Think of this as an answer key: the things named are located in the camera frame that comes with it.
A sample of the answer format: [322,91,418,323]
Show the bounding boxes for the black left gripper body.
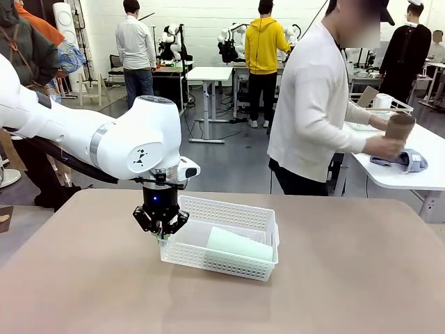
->
[140,186,181,228]

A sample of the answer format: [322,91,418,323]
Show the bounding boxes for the white perforated plastic basket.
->
[159,194,280,283]

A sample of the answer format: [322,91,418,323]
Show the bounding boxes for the pale green paper cup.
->
[204,225,275,265]

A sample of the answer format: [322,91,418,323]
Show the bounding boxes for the blue-grey cloth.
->
[369,148,429,174]

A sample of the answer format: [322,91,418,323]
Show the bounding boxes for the brown paper cup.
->
[382,113,417,149]

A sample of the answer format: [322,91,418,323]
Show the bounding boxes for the person's right forearm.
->
[330,130,370,156]

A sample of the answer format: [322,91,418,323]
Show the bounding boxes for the person's left forearm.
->
[347,100,383,129]

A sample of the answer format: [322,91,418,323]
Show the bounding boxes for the person's right hand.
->
[364,134,405,159]

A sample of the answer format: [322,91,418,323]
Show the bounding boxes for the wood-top robot workbench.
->
[151,61,195,118]

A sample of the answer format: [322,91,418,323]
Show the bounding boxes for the white wooden step stool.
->
[78,72,111,106]

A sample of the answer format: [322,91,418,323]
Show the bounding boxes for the white round stand base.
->
[0,152,22,189]

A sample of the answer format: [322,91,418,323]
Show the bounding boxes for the small white standing desk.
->
[186,65,234,144]

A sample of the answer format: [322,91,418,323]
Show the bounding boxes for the black office chair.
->
[109,54,125,84]

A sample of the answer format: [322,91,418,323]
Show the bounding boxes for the grey robot workbench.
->
[232,61,251,119]

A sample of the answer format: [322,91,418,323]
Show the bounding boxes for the person in white shirt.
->
[115,0,157,111]

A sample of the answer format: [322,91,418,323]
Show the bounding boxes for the mannequin in orange garment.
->
[15,1,87,189]

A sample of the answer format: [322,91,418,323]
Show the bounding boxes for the person in white sweater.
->
[266,0,383,196]

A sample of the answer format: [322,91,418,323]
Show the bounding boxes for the person in yellow hoodie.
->
[244,0,292,129]

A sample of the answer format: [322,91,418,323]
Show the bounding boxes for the mannequin in dark padded vest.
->
[0,0,83,212]

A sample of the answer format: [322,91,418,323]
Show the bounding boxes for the large white side table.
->
[342,118,445,223]

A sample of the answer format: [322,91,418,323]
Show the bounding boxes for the tan cardboard piece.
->
[356,86,380,109]

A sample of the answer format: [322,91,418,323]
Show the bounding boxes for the white paper roll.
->
[372,93,395,109]

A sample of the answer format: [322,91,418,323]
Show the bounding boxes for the person in black jacket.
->
[378,2,432,105]

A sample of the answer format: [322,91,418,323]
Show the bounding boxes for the seated person in light top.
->
[426,29,445,63]

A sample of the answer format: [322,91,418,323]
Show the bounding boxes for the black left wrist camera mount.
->
[133,169,187,191]

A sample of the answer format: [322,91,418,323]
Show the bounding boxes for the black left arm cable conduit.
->
[0,127,119,185]

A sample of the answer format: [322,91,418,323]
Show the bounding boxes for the white wire rack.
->
[349,99,414,132]

